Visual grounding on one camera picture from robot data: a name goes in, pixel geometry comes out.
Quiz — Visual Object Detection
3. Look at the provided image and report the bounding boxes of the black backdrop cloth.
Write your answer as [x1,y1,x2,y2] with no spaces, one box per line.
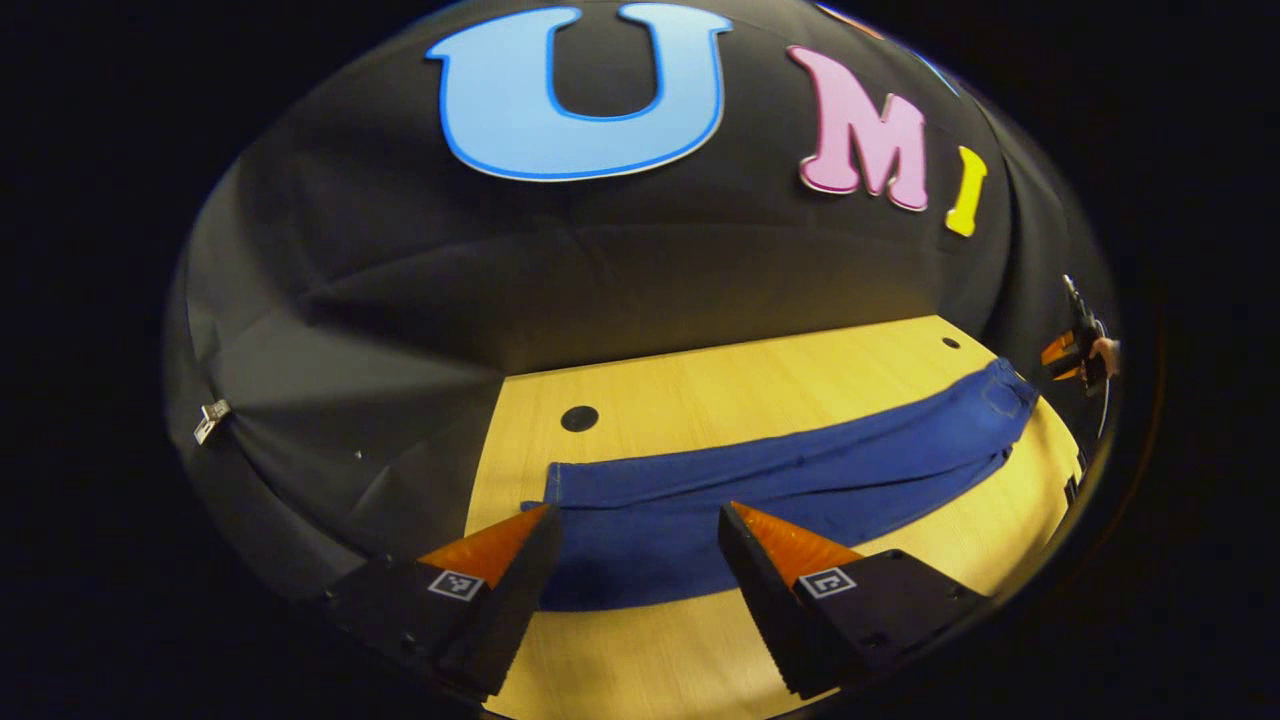
[165,0,1121,611]

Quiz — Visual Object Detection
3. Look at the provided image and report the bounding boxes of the blue jeans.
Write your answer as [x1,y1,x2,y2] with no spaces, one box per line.
[520,358,1041,613]

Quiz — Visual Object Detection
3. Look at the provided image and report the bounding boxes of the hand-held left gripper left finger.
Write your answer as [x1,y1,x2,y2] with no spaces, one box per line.
[325,503,564,701]

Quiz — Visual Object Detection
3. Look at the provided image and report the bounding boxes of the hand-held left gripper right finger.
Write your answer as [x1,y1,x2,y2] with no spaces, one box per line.
[717,501,993,701]

